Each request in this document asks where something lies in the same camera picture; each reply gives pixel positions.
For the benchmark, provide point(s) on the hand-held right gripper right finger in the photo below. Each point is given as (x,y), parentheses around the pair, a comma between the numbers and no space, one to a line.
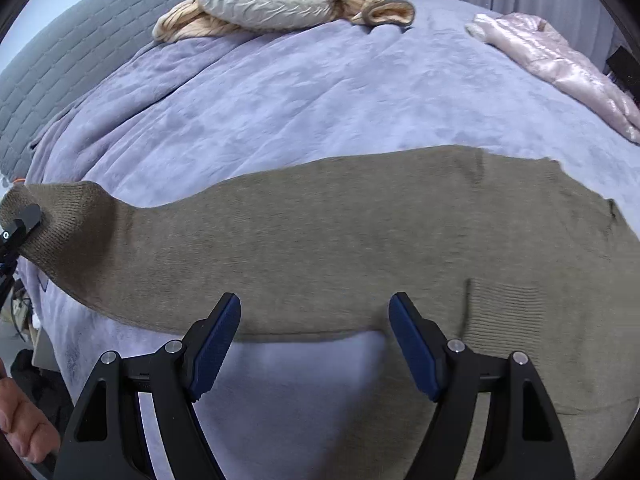
(415,350)

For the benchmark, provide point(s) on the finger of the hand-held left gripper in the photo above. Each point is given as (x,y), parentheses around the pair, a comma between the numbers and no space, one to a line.
(26,217)

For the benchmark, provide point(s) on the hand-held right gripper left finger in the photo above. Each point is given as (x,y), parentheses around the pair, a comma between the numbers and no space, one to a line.
(215,355)

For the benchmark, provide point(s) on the olive brown knitted sweater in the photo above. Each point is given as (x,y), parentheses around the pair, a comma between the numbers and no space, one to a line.
(320,240)

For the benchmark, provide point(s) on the person's left hand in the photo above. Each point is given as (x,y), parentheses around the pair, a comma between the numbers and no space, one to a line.
(22,425)

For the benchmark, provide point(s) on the dark cloth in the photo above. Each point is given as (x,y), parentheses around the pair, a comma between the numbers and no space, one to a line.
(37,375)

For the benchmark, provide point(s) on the grey quilted headboard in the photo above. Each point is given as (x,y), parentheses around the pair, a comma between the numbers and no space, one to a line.
(75,45)

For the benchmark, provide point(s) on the purple plush blanket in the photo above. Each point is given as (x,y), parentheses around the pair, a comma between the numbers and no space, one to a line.
(280,110)

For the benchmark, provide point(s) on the pink pillow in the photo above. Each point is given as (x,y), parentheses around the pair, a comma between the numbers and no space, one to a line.
(555,55)

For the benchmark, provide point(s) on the black case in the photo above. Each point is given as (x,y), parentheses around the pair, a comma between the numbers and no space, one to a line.
(624,67)

